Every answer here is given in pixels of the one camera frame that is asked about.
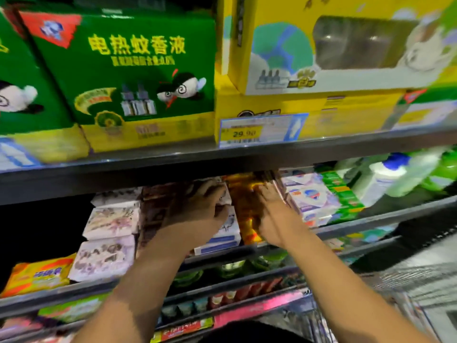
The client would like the yellow soap packet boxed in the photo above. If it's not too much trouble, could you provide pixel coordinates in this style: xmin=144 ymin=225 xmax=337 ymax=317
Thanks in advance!
xmin=0 ymin=253 xmax=77 ymax=299

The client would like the red white packet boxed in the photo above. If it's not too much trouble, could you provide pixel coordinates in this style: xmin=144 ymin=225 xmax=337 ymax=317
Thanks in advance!
xmin=29 ymin=332 xmax=76 ymax=343

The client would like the bright green hand sanitizer bottle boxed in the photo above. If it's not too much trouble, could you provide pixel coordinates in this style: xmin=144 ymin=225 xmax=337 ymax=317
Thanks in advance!
xmin=421 ymin=150 xmax=457 ymax=193

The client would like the stack of white orange soap boxes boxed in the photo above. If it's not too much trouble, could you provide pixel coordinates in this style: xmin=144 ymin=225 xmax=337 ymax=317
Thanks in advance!
xmin=193 ymin=178 xmax=242 ymax=256

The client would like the person's left forearm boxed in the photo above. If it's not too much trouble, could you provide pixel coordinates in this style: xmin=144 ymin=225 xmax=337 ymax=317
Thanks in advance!
xmin=73 ymin=228 xmax=215 ymax=343

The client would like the wire basket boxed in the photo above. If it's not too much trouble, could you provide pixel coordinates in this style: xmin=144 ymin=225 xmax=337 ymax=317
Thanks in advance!
xmin=300 ymin=264 xmax=457 ymax=343

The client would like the large yellow box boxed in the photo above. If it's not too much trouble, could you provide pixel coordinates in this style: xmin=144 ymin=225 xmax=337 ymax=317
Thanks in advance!
xmin=218 ymin=0 xmax=457 ymax=96

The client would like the white blue price tag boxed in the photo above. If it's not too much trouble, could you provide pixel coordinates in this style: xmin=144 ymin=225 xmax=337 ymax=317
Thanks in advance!
xmin=219 ymin=112 xmax=309 ymax=149
xmin=0 ymin=138 xmax=40 ymax=172
xmin=393 ymin=100 xmax=457 ymax=129

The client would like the flat yellow box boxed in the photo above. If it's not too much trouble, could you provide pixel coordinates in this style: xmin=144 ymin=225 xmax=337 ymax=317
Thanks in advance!
xmin=214 ymin=75 xmax=404 ymax=149

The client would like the row of red tubes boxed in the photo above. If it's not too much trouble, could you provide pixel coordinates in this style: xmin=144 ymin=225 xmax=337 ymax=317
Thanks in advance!
xmin=209 ymin=275 xmax=287 ymax=308

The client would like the white hand sanitizer bottle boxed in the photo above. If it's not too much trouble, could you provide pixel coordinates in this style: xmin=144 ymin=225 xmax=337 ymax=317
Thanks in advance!
xmin=355 ymin=153 xmax=410 ymax=208
xmin=336 ymin=157 xmax=372 ymax=179

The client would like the person's right forearm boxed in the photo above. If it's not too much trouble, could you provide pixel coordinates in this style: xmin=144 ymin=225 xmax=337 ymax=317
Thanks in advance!
xmin=277 ymin=218 xmax=438 ymax=343

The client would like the green box mosquito print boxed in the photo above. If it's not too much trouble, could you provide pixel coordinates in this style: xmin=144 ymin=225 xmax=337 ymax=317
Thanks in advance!
xmin=20 ymin=7 xmax=217 ymax=153
xmin=0 ymin=10 xmax=90 ymax=165

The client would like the pink flat pack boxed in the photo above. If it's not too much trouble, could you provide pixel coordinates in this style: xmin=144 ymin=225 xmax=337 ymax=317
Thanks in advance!
xmin=214 ymin=288 xmax=311 ymax=327

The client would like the stack of floral soap boxes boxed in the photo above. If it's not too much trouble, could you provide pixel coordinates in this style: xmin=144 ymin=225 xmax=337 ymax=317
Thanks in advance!
xmin=69 ymin=187 xmax=144 ymax=283

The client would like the stack of yellow soap boxes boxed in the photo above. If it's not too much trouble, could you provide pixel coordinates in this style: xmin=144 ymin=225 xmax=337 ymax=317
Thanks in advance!
xmin=227 ymin=172 xmax=276 ymax=247

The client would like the green white carton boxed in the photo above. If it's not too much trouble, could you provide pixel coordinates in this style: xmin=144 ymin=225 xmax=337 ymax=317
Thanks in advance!
xmin=39 ymin=293 xmax=108 ymax=324

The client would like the yellow red flat pack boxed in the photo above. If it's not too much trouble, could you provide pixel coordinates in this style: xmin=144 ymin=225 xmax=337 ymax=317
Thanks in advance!
xmin=151 ymin=316 xmax=215 ymax=343

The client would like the stack of pink soap boxes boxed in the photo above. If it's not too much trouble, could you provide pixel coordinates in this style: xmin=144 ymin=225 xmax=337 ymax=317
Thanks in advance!
xmin=136 ymin=183 xmax=179 ymax=256

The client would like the row of blue white tubes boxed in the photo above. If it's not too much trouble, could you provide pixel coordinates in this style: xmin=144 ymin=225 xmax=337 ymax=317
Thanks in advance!
xmin=160 ymin=296 xmax=209 ymax=319

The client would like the row of pink orange packets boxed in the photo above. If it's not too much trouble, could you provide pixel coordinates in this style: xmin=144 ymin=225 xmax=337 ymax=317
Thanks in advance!
xmin=0 ymin=314 xmax=44 ymax=340

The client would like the person's right hand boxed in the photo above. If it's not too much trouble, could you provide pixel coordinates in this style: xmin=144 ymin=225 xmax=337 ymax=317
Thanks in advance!
xmin=253 ymin=181 xmax=309 ymax=249

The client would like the person's left hand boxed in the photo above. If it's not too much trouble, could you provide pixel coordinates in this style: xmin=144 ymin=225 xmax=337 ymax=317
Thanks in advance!
xmin=160 ymin=178 xmax=231 ymax=246

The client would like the stack of green soap boxes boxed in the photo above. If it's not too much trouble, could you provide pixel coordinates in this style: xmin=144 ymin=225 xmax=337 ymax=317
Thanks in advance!
xmin=321 ymin=171 xmax=365 ymax=222

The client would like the stack of white purple soap boxes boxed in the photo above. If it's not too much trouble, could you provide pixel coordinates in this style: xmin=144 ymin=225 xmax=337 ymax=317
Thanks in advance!
xmin=280 ymin=171 xmax=342 ymax=227

